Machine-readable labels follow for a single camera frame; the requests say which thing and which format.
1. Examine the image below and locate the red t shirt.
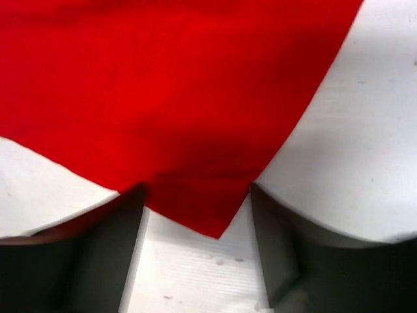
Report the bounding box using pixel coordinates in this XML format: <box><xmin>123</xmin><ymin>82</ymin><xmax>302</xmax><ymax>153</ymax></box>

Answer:
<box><xmin>1</xmin><ymin>1</ymin><xmax>361</xmax><ymax>238</ymax></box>

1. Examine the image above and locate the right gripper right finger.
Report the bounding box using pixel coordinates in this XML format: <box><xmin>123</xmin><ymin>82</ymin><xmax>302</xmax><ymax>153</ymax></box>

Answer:
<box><xmin>250</xmin><ymin>184</ymin><xmax>416</xmax><ymax>313</ymax></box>

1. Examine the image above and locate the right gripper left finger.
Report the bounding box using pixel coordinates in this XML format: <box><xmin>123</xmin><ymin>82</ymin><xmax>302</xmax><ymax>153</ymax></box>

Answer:
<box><xmin>1</xmin><ymin>184</ymin><xmax>146</xmax><ymax>312</ymax></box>

